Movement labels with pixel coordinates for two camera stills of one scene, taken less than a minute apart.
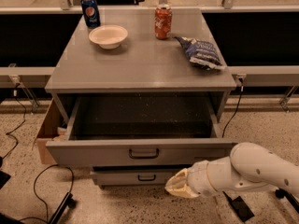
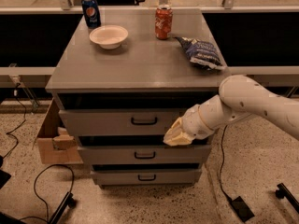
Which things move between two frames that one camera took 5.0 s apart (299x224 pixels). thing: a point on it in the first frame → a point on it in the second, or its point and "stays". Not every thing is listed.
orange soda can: (163, 21) stays
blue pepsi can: (91, 11) stays
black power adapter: (240, 207) stays
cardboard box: (52, 129) stays
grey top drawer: (135, 154) → (119, 122)
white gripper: (198, 177) → (193, 120)
